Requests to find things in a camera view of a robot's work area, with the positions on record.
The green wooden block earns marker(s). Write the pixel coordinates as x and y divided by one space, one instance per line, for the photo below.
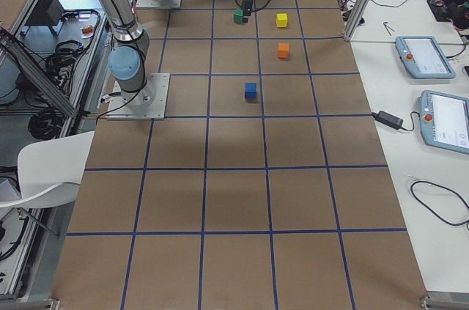
238 16

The yellow wooden block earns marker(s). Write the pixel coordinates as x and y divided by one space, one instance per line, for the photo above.
282 20

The orange wooden block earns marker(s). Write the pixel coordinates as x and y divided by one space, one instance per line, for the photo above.
283 50

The blue wooden block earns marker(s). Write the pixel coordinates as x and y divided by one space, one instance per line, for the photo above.
250 91

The allen key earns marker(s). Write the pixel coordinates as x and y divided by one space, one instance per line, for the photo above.
388 28

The small orange object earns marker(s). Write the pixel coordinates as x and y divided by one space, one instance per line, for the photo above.
87 32

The black power adapter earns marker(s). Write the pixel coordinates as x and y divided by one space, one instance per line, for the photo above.
388 119

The upper teach pendant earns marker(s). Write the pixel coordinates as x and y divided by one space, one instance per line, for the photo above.
423 58

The teach pendant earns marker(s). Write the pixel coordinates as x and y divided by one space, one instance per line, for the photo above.
444 121
423 58

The black monitor on floor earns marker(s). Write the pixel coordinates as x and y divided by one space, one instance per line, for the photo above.
46 13

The lower teach pendant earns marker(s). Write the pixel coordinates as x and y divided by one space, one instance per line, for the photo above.
444 121

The white chair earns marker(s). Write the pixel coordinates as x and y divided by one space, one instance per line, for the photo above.
50 172

